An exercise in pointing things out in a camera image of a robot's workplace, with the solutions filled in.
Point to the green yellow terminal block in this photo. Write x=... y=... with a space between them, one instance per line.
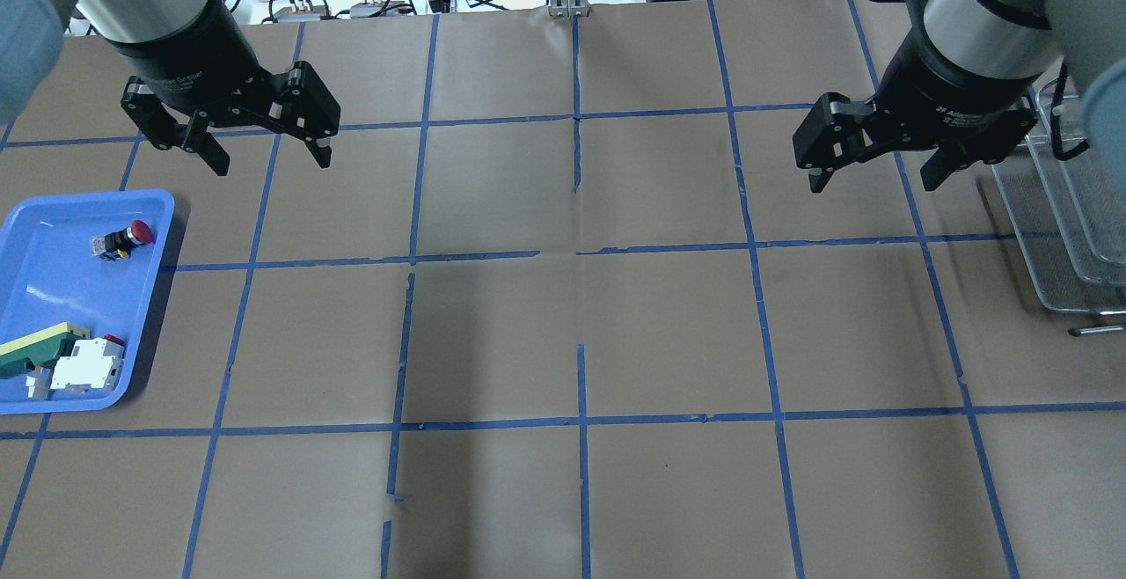
x=40 y=349

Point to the red emergency stop button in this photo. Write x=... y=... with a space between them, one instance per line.
x=118 y=245

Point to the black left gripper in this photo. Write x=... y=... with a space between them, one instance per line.
x=192 y=64

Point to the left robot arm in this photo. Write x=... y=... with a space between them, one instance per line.
x=33 y=33

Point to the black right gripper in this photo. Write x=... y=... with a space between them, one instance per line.
x=952 y=86

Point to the white circuit breaker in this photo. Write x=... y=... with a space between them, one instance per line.
x=92 y=365

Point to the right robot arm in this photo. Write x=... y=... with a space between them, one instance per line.
x=1008 y=39

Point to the blue plastic tray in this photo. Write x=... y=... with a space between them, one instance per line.
x=50 y=275

